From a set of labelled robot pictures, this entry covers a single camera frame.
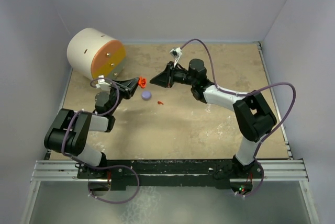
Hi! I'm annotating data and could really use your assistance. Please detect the orange earbud charging case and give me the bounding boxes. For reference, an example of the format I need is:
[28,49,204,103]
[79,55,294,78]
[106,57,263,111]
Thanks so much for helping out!
[138,76,147,88]

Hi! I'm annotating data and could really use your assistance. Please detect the purple earbud charging case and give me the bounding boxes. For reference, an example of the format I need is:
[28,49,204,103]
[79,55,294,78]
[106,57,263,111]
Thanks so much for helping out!
[141,91,152,101]

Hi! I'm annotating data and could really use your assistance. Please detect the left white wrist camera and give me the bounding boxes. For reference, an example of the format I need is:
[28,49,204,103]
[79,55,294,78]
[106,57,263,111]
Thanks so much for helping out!
[94,75,111,91]

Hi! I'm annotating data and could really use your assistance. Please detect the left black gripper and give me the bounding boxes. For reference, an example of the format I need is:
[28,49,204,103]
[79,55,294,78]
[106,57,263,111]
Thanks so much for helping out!
[108,77,139,115]

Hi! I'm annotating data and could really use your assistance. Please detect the round white drawer cabinet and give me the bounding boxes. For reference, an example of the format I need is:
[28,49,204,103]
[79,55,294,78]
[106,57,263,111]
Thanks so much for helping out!
[66,28,126,80]

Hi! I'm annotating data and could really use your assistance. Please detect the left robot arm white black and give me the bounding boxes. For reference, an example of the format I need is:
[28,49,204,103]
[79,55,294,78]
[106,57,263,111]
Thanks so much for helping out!
[44,75,140,178]

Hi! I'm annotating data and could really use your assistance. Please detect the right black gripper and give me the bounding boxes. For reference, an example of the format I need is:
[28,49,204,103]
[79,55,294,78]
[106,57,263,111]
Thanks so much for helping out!
[150,61,196,88]

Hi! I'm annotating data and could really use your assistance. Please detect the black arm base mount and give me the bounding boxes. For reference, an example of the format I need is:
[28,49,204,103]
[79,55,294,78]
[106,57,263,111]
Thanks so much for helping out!
[75,158,264,193]

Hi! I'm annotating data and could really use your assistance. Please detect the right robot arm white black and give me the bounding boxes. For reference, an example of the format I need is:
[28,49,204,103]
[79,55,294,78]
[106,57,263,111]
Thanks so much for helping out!
[150,59,277,177]

